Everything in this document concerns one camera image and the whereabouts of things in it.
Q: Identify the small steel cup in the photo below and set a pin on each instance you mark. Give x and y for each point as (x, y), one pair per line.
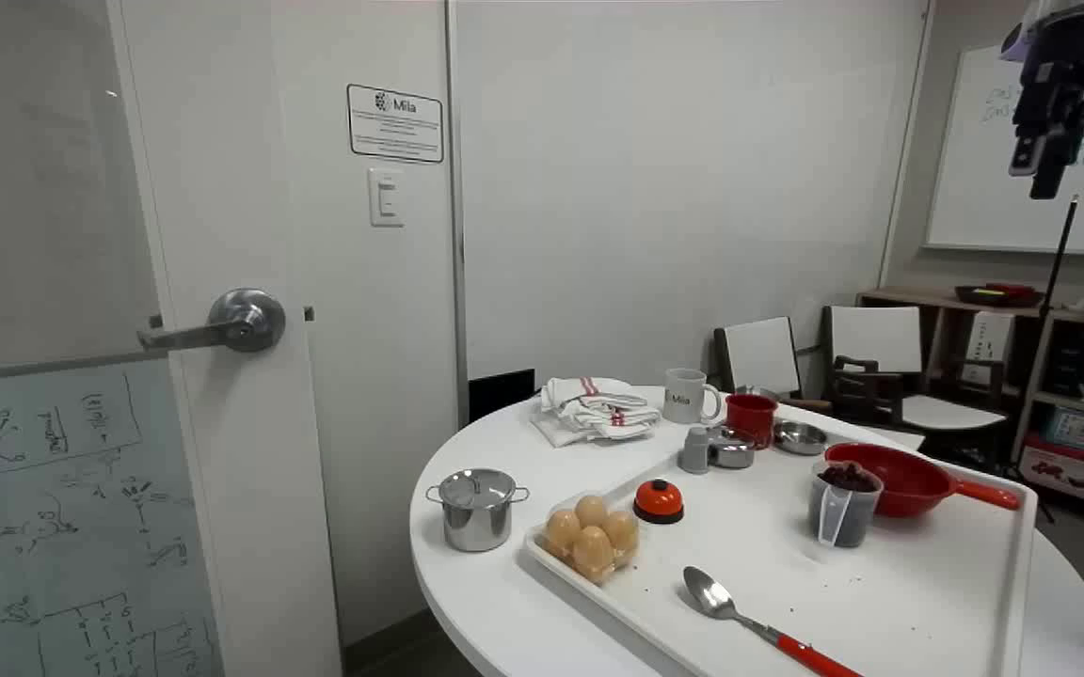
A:
(732, 451)

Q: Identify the clear plastic measuring container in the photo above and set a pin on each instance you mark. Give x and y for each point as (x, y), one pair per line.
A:
(845, 506)

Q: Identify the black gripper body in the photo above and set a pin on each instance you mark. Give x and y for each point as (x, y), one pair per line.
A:
(1050, 95)

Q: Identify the red cup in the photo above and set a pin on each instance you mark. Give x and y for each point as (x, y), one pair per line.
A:
(750, 420)

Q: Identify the white light switch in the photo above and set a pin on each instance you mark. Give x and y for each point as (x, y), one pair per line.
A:
(386, 200)

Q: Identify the white wall sign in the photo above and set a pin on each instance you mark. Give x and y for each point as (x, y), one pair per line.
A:
(394, 120)

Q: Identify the white door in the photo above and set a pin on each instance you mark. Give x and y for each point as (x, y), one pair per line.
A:
(227, 188)

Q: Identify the white plastic tray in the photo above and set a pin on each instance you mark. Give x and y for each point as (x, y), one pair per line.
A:
(845, 588)

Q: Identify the black tripod pole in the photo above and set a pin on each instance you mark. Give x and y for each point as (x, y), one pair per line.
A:
(1054, 267)

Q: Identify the orange and black call bell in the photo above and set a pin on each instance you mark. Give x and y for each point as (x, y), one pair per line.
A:
(660, 500)

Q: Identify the black box behind table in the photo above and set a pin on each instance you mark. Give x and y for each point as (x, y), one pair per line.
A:
(501, 394)

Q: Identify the glass panel with drawings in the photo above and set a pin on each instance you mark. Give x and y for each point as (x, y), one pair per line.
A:
(55, 500)

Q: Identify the small steel bowl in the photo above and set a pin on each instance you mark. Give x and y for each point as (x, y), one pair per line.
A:
(799, 436)

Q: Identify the clear glass mug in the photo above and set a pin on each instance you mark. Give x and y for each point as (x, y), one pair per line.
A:
(687, 396)

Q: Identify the wall whiteboard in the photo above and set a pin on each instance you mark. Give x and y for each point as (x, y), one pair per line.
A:
(978, 188)

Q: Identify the white cloth red stripes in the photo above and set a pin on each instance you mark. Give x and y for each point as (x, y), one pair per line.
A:
(591, 411)

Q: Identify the small steel pot with lid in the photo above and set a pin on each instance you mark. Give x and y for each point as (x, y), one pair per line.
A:
(475, 508)

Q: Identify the red and white box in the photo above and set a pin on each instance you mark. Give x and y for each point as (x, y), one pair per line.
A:
(1072, 470)

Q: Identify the white backed chair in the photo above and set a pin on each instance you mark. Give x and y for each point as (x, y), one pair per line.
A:
(875, 338)
(761, 356)

